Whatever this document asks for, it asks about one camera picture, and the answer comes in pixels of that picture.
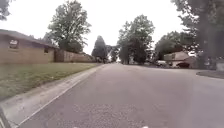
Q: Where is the large broadleaf tree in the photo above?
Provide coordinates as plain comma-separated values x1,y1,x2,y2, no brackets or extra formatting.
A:
43,0,93,54

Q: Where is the tall dark broadleaf tree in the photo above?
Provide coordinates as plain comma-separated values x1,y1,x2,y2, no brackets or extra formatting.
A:
117,14,156,66

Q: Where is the big tree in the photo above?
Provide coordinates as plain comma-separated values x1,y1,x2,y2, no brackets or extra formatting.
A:
171,0,224,70

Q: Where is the brick house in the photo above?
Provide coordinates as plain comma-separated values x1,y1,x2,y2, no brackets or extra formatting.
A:
0,28,58,65

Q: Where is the tree behind house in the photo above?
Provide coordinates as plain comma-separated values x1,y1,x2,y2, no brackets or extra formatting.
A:
153,30,191,62

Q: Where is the house with garage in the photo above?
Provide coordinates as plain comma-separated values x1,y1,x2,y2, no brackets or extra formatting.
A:
162,50,198,70

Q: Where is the brown wooden fence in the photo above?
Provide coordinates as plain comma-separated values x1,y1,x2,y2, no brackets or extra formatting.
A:
54,49,97,64

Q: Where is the pale vehicle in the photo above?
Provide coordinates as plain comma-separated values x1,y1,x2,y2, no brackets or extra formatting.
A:
155,59,168,67

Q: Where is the dark conifer tree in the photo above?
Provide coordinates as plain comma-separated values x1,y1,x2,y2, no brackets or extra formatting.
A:
90,35,109,64

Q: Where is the pale concrete kerb strip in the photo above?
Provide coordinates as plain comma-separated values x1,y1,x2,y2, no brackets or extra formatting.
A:
0,63,108,128

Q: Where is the grey asphalt road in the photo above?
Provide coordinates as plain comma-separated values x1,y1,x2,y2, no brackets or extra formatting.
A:
16,63,224,128

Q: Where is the grass patch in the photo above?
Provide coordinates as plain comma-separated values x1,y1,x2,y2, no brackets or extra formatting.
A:
195,69,224,80

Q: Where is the grass verge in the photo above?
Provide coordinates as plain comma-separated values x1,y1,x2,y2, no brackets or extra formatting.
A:
0,62,101,101

